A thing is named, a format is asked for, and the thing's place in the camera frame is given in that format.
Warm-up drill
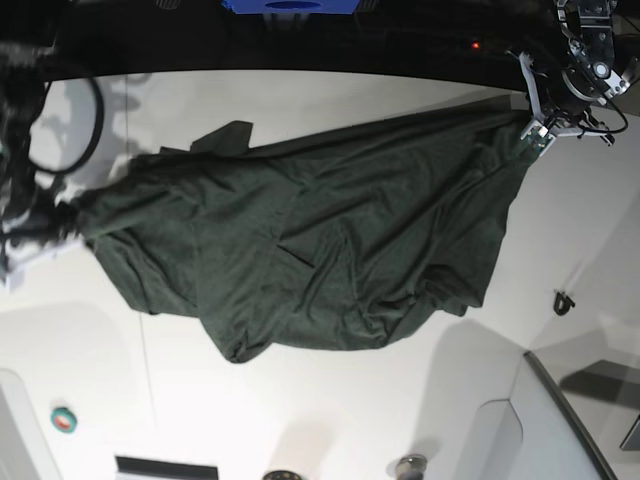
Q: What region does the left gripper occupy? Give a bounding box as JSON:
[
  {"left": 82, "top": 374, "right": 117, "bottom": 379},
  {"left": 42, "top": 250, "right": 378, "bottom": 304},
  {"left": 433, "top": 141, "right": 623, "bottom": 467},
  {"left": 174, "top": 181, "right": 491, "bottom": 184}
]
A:
[{"left": 506, "top": 48, "right": 615, "bottom": 146}]

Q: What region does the black round dial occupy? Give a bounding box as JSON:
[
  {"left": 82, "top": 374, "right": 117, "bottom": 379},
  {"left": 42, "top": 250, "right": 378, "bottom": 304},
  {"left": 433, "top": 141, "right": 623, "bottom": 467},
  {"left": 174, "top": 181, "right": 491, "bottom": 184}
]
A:
[{"left": 263, "top": 470, "right": 302, "bottom": 480}]

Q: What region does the black clip on table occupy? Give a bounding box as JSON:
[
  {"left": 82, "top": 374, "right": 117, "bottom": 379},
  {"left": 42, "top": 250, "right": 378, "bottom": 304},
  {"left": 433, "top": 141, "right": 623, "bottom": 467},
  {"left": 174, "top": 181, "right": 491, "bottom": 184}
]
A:
[{"left": 553, "top": 291, "right": 576, "bottom": 317}]

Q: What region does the blue mount plate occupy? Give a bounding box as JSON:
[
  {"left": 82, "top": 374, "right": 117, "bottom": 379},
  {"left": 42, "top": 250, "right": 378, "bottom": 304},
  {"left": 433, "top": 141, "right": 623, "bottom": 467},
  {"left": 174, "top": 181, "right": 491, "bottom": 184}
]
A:
[{"left": 222, "top": 0, "right": 360, "bottom": 15}]

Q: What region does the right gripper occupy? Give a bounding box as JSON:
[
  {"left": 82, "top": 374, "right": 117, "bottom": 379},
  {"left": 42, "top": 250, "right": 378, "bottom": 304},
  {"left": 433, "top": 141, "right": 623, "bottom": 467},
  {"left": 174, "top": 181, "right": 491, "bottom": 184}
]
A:
[{"left": 1, "top": 194, "right": 77, "bottom": 273}]

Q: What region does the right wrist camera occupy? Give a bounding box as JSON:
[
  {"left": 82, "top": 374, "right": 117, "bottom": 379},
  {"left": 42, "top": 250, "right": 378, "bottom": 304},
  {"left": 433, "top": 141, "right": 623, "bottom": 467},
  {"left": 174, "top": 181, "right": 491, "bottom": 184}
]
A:
[{"left": 1, "top": 271, "right": 24, "bottom": 293}]

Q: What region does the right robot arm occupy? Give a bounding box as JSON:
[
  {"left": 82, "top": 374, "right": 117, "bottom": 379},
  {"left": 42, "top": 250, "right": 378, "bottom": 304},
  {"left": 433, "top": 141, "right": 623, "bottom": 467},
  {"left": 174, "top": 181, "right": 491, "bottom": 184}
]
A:
[{"left": 1, "top": 40, "right": 105, "bottom": 284}]

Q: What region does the dark green t-shirt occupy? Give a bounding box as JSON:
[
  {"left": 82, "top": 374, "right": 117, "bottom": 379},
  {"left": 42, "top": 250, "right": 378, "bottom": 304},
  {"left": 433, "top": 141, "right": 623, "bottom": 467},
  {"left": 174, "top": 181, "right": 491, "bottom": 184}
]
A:
[{"left": 75, "top": 105, "right": 538, "bottom": 364}]

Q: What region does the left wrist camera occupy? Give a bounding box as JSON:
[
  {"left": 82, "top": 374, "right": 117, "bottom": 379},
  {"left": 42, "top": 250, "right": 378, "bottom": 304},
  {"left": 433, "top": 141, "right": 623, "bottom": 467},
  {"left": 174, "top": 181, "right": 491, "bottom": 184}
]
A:
[{"left": 520, "top": 118, "right": 557, "bottom": 156}]

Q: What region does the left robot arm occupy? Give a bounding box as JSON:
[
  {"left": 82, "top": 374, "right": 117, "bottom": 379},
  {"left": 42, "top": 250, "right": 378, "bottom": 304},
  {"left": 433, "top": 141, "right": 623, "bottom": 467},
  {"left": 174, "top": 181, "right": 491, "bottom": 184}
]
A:
[{"left": 506, "top": 1, "right": 639, "bottom": 155}]

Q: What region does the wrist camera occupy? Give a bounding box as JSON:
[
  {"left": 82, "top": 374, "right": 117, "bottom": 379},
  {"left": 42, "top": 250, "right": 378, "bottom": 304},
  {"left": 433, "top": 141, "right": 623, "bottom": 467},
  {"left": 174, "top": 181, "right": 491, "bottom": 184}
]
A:
[
  {"left": 520, "top": 118, "right": 557, "bottom": 156},
  {"left": 1, "top": 271, "right": 24, "bottom": 293}
]

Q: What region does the grey round knob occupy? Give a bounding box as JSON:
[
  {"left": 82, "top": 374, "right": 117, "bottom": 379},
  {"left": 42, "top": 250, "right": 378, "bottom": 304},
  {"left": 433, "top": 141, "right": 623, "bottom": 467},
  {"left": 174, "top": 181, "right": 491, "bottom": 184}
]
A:
[{"left": 394, "top": 454, "right": 428, "bottom": 480}]

